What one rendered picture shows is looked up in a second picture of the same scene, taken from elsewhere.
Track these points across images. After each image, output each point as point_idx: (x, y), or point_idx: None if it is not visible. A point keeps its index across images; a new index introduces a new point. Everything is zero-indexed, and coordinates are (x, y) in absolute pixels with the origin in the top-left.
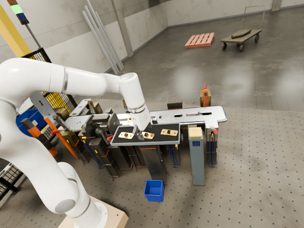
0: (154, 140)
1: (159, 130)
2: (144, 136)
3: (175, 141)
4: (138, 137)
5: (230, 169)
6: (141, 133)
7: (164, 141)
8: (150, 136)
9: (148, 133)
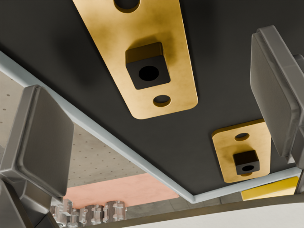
0: (140, 130)
1: (248, 110)
2: (124, 60)
3: (186, 198)
4: (17, 114)
5: None
6: (51, 216)
7: (164, 168)
8: (149, 101)
9: (181, 58)
